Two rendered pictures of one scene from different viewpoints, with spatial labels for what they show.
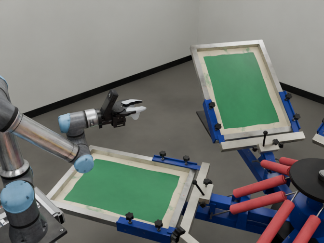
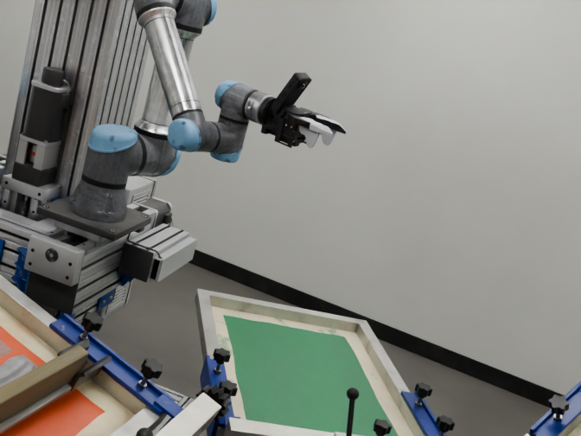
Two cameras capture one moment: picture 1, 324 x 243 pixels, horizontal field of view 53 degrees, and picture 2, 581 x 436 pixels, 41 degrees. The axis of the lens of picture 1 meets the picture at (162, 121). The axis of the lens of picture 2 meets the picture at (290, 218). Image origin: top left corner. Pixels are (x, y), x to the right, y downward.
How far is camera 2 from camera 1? 1.43 m
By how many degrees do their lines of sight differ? 54
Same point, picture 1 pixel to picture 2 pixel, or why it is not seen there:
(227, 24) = not seen: outside the picture
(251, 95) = not seen: outside the picture
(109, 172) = (324, 354)
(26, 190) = (121, 134)
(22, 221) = (88, 167)
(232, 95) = not seen: outside the picture
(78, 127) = (233, 104)
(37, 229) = (93, 200)
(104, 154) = (364, 343)
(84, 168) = (175, 135)
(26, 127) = (157, 28)
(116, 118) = (282, 122)
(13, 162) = (151, 108)
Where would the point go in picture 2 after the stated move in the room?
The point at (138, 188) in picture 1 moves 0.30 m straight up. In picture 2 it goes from (316, 391) to (347, 291)
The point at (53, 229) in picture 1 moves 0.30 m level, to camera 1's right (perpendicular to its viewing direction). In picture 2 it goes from (110, 226) to (146, 275)
